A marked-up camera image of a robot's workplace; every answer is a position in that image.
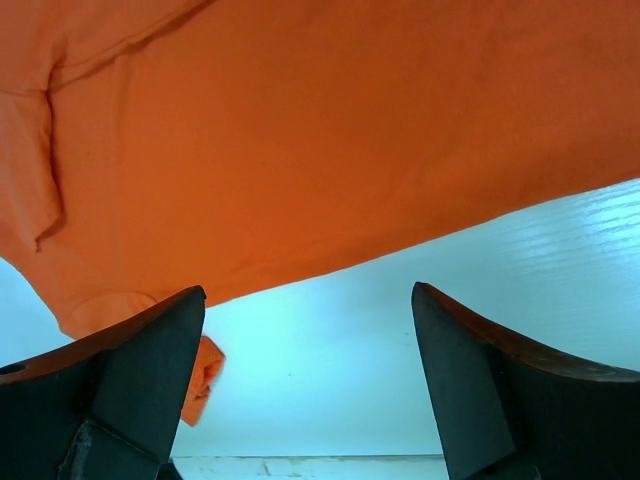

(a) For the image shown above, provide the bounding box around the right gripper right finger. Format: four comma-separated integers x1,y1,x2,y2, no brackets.
411,283,639,480

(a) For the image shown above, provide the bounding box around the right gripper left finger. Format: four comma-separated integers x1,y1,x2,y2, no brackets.
1,286,205,480

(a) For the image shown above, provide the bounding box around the orange t-shirt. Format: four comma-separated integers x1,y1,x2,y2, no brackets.
0,0,640,427

